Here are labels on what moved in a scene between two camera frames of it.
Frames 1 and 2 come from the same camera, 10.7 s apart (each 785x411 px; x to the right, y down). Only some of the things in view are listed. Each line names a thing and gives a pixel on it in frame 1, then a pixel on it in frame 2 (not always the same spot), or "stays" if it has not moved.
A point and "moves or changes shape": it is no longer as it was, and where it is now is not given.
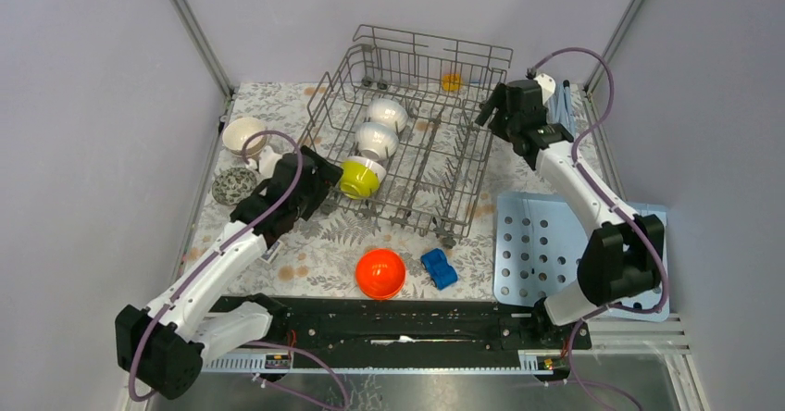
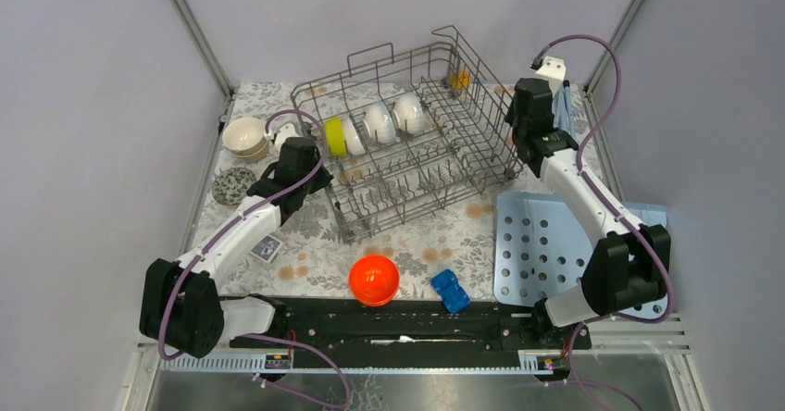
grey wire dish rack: x=409 y=120 moves or changes shape
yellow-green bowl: x=360 y=177 -> x=335 y=137
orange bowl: x=380 y=274 moves or changes shape
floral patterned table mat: x=419 y=171 stays
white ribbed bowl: x=376 y=141 -> x=379 y=124
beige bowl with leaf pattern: x=239 y=130 stays
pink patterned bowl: x=232 y=185 stays
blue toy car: x=443 y=273 -> x=454 y=296
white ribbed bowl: x=389 y=112 -> x=409 y=114
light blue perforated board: x=540 y=241 stays
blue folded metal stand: x=559 y=110 stays
